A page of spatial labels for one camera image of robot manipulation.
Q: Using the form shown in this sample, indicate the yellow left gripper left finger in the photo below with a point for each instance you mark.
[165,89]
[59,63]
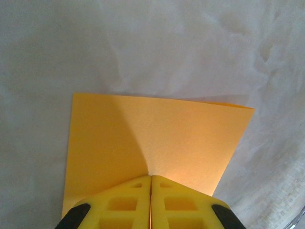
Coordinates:
[124,205]

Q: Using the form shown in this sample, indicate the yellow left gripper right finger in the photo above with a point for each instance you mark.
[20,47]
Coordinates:
[181,205]

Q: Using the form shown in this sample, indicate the orange paper sheet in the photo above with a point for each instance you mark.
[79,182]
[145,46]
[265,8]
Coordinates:
[166,133]

